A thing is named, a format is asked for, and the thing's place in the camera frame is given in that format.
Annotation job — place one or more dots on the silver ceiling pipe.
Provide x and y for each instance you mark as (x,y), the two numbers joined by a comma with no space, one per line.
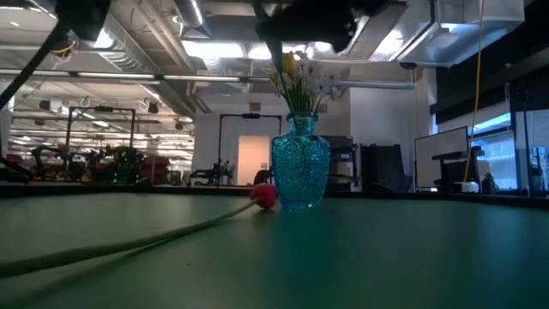
(193,78)

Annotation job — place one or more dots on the silver ventilation duct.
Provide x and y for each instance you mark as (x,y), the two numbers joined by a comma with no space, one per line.
(450,38)

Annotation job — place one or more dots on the black equipment cabinet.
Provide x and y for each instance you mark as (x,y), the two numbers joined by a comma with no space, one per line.
(343,163)

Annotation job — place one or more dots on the black gantry frame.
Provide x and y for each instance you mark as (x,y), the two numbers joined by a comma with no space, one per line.
(251,116)
(68,124)

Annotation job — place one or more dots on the teal textured glass vase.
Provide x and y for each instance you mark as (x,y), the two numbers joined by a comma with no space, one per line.
(300,167)

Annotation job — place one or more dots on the red artificial tulip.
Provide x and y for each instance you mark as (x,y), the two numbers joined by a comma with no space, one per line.
(263,195)

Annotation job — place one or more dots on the yellow artificial tulip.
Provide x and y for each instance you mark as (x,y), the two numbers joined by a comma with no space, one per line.
(289,62)

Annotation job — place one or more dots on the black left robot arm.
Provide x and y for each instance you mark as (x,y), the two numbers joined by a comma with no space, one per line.
(81,17)

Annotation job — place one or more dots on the background robot workstation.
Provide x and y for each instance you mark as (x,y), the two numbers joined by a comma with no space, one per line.
(120,167)

